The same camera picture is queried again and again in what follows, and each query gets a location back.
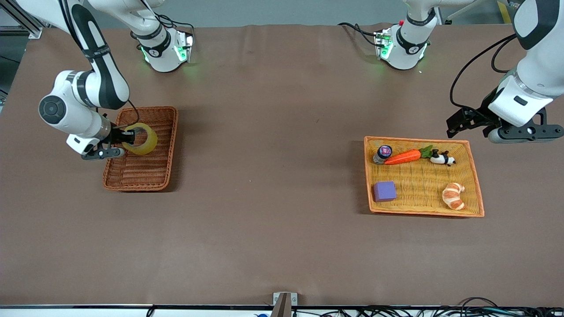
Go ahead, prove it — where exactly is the clear yellowish tape roll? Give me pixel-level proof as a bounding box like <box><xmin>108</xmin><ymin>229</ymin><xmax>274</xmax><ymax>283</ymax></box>
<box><xmin>121</xmin><ymin>123</ymin><xmax>158</xmax><ymax>155</ymax></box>

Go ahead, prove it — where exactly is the white table edge strip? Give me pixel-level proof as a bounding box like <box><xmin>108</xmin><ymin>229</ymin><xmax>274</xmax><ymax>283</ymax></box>
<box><xmin>0</xmin><ymin>304</ymin><xmax>564</xmax><ymax>317</ymax></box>

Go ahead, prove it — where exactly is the brown table cover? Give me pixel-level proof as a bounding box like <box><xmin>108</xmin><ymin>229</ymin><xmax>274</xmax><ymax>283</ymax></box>
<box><xmin>0</xmin><ymin>23</ymin><xmax>564</xmax><ymax>307</ymax></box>

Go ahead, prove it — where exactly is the aluminium frame profile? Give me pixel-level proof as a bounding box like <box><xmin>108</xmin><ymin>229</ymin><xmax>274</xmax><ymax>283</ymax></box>
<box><xmin>0</xmin><ymin>0</ymin><xmax>45</xmax><ymax>40</ymax></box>

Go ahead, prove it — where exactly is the black base cable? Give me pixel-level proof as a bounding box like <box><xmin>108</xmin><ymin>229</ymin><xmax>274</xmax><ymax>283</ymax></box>
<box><xmin>338</xmin><ymin>22</ymin><xmax>380</xmax><ymax>47</ymax></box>
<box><xmin>131</xmin><ymin>0</ymin><xmax>196</xmax><ymax>49</ymax></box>

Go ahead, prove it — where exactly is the black left base cable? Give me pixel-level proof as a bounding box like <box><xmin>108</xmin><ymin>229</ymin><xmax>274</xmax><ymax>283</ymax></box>
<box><xmin>338</xmin><ymin>22</ymin><xmax>380</xmax><ymax>47</ymax></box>

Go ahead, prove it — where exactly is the black right base cable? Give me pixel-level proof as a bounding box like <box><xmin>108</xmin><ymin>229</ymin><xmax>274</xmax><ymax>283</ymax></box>
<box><xmin>131</xmin><ymin>0</ymin><xmax>196</xmax><ymax>49</ymax></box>

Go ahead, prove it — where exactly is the brown wicker basket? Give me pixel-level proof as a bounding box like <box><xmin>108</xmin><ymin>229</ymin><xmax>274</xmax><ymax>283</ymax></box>
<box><xmin>103</xmin><ymin>106</ymin><xmax>179</xmax><ymax>192</ymax></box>

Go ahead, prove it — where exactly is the small jar dark lid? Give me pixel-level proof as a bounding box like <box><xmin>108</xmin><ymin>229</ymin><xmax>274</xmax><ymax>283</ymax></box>
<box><xmin>373</xmin><ymin>145</ymin><xmax>393</xmax><ymax>165</ymax></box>

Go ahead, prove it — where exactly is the purple cube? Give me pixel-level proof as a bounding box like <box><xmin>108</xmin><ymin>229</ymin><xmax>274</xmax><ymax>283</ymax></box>
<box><xmin>373</xmin><ymin>181</ymin><xmax>397</xmax><ymax>203</ymax></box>

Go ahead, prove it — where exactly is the orange woven tray basket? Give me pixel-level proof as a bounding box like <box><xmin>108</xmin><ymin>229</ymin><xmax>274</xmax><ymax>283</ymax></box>
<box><xmin>364</xmin><ymin>136</ymin><xmax>485</xmax><ymax>217</ymax></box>

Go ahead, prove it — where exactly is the black white panda figure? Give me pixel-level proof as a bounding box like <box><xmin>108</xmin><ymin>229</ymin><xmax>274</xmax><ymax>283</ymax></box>
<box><xmin>430</xmin><ymin>150</ymin><xmax>456</xmax><ymax>166</ymax></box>

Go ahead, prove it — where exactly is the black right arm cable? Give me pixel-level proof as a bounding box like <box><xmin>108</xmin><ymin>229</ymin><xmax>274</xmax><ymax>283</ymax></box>
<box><xmin>115</xmin><ymin>100</ymin><xmax>140</xmax><ymax>129</ymax></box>

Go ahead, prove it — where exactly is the toy croissant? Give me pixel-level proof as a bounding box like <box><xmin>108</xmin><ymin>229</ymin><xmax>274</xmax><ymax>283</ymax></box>
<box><xmin>442</xmin><ymin>182</ymin><xmax>467</xmax><ymax>211</ymax></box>

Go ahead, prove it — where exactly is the dark camera post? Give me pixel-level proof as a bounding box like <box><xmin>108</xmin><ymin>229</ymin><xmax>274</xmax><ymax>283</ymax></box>
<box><xmin>270</xmin><ymin>293</ymin><xmax>292</xmax><ymax>317</ymax></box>

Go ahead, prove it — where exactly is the orange toy carrot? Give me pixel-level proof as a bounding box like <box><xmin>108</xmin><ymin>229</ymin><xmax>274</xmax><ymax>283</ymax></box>
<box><xmin>384</xmin><ymin>145</ymin><xmax>434</xmax><ymax>166</ymax></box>

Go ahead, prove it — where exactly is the black cable bundle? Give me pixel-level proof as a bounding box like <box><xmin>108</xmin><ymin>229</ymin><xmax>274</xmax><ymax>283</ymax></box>
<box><xmin>293</xmin><ymin>297</ymin><xmax>564</xmax><ymax>317</ymax></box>

